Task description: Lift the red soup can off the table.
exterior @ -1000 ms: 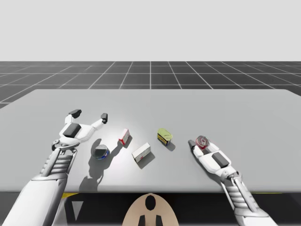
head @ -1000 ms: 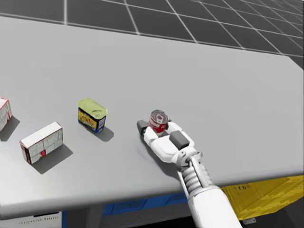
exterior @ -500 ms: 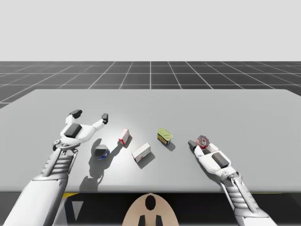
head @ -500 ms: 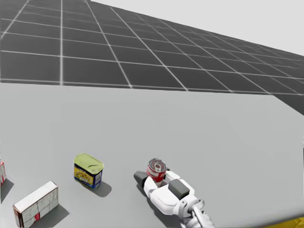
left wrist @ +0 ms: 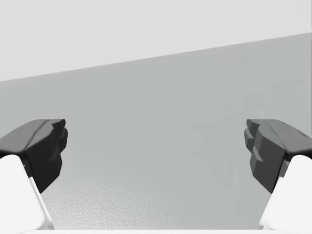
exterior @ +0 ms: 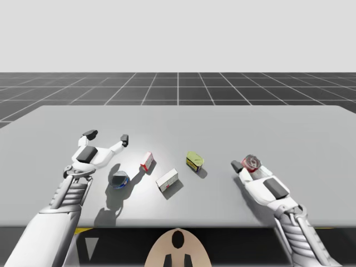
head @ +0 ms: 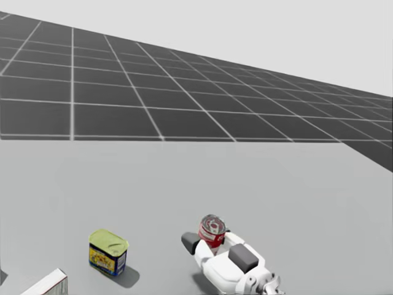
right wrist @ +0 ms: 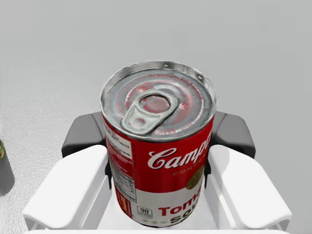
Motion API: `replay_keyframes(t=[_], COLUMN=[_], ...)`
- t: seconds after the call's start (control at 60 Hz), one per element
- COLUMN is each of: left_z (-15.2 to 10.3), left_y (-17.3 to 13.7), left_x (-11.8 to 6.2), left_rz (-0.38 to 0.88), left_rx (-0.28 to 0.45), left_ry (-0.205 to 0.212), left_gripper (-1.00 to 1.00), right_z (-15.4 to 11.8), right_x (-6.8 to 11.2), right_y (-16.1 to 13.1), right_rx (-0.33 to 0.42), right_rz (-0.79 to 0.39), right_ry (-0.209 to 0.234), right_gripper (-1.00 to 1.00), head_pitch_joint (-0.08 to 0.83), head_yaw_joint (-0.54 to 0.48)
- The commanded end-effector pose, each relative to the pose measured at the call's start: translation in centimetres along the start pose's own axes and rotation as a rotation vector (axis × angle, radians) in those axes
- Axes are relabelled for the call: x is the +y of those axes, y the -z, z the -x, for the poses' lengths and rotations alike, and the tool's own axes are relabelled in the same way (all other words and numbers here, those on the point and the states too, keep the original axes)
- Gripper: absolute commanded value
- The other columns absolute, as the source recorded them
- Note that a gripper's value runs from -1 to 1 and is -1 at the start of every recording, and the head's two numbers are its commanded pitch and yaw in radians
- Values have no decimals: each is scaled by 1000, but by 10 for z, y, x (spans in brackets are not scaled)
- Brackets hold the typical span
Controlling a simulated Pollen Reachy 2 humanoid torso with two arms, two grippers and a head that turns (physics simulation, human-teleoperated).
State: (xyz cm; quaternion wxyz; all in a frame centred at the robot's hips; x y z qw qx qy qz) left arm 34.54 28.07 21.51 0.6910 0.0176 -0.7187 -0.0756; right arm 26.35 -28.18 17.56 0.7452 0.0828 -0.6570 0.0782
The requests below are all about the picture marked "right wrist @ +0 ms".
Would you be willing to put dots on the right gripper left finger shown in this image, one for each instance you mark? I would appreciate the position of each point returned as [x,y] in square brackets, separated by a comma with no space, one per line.
[73,175]

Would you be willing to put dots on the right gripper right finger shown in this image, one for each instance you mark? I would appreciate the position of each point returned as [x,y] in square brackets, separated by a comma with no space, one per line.
[243,180]

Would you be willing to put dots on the red and white can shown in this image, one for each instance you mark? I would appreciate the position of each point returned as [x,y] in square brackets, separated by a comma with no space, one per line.
[158,156]

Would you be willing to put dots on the green and blue rectangular can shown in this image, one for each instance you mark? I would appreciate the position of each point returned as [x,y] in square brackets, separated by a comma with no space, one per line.
[1,150]

